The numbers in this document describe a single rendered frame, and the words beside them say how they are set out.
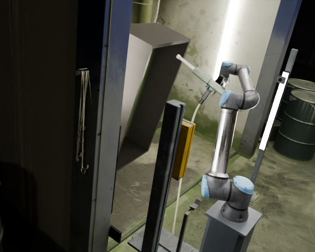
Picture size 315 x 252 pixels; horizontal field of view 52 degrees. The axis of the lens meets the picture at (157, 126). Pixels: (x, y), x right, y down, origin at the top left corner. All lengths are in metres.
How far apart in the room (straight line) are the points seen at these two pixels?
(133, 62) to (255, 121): 2.39
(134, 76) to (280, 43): 2.21
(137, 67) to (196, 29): 2.33
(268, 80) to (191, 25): 1.28
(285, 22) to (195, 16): 1.19
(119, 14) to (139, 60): 0.80
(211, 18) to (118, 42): 2.95
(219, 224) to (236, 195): 0.25
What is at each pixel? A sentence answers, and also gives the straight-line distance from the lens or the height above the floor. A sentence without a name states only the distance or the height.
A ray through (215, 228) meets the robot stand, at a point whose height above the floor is 0.56.
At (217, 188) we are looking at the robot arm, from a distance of 2.20.
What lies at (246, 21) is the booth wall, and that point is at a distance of 4.25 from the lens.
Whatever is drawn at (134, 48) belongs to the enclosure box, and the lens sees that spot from 2.33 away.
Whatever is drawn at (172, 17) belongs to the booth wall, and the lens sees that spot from 4.78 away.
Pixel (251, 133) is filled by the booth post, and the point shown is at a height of 0.37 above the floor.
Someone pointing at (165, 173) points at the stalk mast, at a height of 1.34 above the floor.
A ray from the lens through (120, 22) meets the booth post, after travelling 1.59.
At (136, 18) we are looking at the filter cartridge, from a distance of 4.12.
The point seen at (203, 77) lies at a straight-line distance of 2.47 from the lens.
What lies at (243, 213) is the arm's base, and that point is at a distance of 2.33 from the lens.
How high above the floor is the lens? 2.07
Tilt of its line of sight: 25 degrees down
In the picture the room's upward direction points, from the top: 9 degrees clockwise
